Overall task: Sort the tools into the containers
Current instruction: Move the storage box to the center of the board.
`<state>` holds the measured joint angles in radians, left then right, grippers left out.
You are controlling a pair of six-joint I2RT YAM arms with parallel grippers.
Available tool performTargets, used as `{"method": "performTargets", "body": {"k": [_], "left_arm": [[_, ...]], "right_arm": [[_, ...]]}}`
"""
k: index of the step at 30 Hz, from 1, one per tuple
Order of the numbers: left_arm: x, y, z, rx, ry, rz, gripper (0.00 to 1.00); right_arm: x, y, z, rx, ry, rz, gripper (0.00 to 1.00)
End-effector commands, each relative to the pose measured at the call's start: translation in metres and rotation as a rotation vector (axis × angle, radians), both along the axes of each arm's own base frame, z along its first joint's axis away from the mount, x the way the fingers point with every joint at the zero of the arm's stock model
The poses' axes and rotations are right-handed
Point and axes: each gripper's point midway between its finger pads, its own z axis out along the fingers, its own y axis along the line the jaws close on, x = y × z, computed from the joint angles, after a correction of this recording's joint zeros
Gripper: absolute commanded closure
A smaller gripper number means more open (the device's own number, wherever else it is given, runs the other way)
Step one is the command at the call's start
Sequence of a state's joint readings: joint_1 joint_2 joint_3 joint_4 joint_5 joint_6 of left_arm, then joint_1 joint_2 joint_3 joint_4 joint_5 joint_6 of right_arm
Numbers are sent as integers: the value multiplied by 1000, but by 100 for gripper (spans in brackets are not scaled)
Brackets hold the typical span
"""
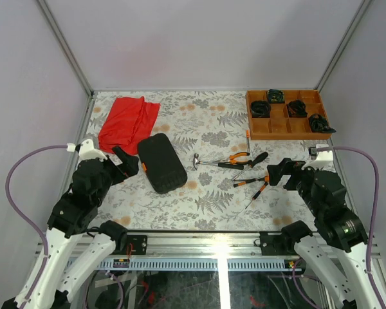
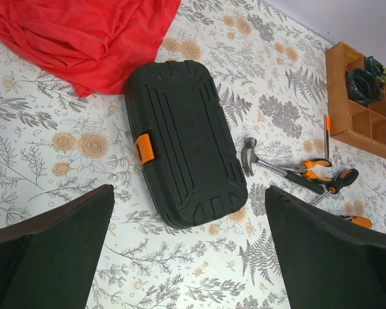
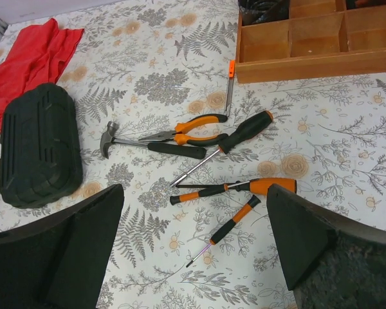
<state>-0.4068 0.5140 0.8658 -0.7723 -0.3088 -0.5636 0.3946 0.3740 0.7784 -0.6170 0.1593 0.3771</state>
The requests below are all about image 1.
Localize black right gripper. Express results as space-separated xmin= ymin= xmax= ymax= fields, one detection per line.
xmin=265 ymin=156 xmax=322 ymax=215

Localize black plastic tool case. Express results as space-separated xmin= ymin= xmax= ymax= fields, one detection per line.
xmin=137 ymin=133 xmax=187 ymax=194

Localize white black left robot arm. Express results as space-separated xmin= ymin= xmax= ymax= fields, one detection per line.
xmin=2 ymin=139 xmax=139 ymax=308

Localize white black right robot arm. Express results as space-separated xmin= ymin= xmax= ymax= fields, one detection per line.
xmin=261 ymin=158 xmax=386 ymax=308

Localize small orange black screwdriver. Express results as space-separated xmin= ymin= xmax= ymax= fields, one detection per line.
xmin=245 ymin=182 xmax=268 ymax=209

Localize red folded cloth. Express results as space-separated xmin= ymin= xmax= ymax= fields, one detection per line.
xmin=98 ymin=97 xmax=160 ymax=155

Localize orange black pliers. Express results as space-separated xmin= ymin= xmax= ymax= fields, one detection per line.
xmin=216 ymin=152 xmax=251 ymax=170

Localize small orange tipped precision screwdriver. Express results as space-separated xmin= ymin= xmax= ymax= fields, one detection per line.
xmin=246 ymin=129 xmax=250 ymax=153

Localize orange compartment tray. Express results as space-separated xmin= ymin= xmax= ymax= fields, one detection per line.
xmin=246 ymin=89 xmax=331 ymax=140

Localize steel claw hammer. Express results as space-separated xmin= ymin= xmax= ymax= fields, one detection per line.
xmin=192 ymin=153 xmax=232 ymax=170

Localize large black handled screwdriver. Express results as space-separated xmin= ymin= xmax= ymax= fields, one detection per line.
xmin=232 ymin=151 xmax=268 ymax=181

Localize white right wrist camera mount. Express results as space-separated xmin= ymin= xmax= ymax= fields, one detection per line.
xmin=302 ymin=144 xmax=334 ymax=170

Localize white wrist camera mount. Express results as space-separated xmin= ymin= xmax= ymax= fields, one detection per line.
xmin=302 ymin=144 xmax=334 ymax=170
xmin=66 ymin=138 xmax=107 ymax=162

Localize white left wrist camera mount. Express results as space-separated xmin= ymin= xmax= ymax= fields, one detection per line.
xmin=66 ymin=138 xmax=107 ymax=162

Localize black strap bundle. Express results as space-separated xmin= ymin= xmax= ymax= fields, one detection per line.
xmin=308 ymin=113 xmax=337 ymax=135
xmin=286 ymin=99 xmax=308 ymax=118
xmin=250 ymin=100 xmax=272 ymax=119
xmin=266 ymin=89 xmax=285 ymax=104

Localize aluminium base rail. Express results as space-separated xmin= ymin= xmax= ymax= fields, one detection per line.
xmin=38 ymin=232 xmax=366 ymax=273

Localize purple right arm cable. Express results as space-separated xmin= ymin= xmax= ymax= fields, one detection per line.
xmin=333 ymin=145 xmax=386 ymax=309

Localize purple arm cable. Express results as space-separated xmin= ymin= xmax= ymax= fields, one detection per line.
xmin=333 ymin=145 xmax=386 ymax=309
xmin=6 ymin=145 xmax=68 ymax=300

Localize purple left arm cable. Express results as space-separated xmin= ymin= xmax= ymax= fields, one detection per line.
xmin=6 ymin=145 xmax=68 ymax=300

